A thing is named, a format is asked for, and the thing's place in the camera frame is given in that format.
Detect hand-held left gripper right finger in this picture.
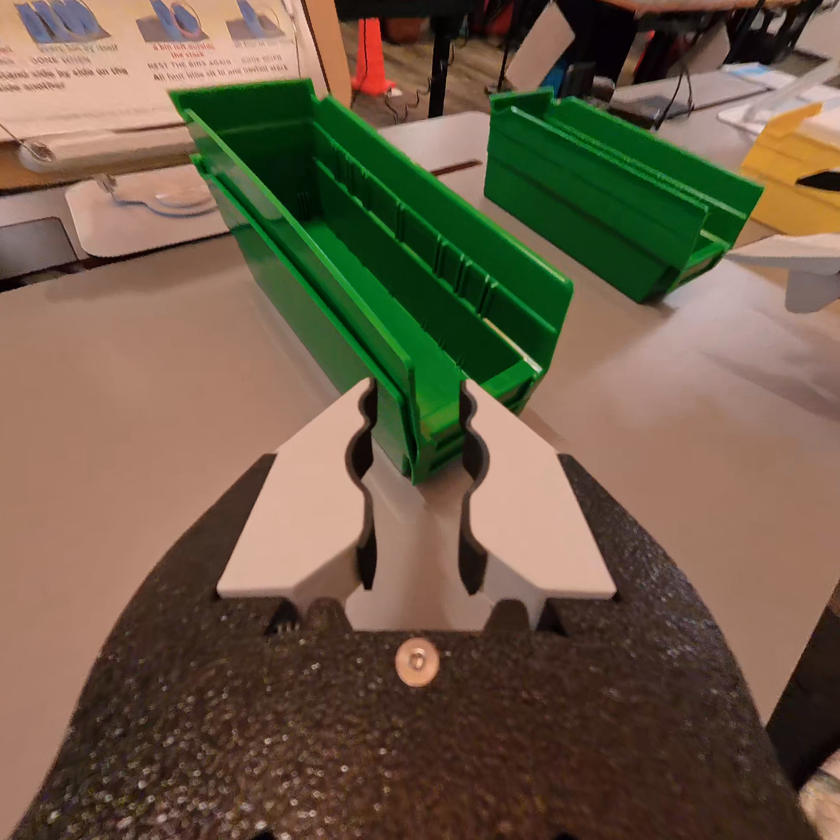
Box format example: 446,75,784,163
453,384,618,611

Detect printed instruction sheet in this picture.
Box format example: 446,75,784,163
0,0,316,139

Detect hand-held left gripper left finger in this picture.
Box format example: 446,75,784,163
217,378,382,607

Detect orange traffic cone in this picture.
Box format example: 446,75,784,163
352,16,395,95

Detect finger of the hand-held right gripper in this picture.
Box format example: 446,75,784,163
726,234,840,313

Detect instruction sheet on stand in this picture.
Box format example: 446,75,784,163
0,0,353,191

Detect yellow plastic bin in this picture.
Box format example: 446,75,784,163
739,103,840,237

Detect wooden-top table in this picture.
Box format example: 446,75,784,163
335,0,552,122

